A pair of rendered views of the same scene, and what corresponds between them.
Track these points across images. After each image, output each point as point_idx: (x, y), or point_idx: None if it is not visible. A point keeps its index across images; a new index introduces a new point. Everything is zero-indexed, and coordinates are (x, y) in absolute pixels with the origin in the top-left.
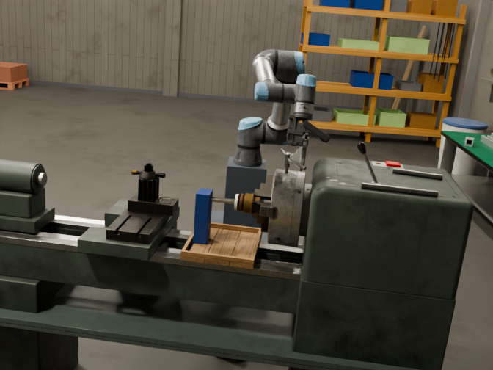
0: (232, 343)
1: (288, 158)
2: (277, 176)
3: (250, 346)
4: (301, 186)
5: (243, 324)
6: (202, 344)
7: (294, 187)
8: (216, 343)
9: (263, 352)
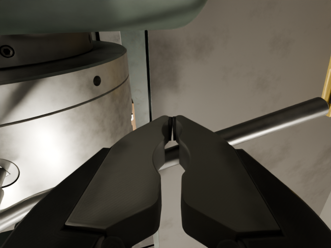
0: (131, 82)
1: (4, 229)
2: (55, 183)
3: (130, 65)
4: (69, 82)
5: None
6: (142, 106)
7: (86, 106)
8: (136, 95)
9: (136, 51)
